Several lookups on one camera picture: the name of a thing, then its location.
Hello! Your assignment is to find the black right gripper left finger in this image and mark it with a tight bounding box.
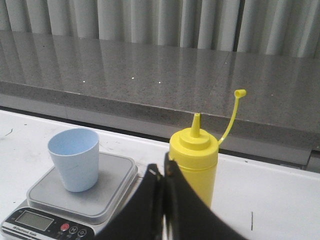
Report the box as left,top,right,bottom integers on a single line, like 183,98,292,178
94,163,165,240

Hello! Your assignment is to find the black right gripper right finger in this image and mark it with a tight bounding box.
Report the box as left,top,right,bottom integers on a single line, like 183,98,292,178
164,153,245,240

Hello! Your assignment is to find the yellow squeeze bottle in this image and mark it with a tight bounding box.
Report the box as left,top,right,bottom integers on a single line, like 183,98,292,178
168,89,247,208

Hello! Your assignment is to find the light blue plastic cup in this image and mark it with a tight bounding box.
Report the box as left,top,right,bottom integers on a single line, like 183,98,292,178
47,128,100,193

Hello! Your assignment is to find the silver digital kitchen scale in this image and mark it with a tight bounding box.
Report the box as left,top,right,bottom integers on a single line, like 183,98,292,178
0,152,138,240

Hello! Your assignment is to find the grey stone counter ledge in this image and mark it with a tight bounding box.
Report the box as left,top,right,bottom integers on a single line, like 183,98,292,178
0,30,320,172

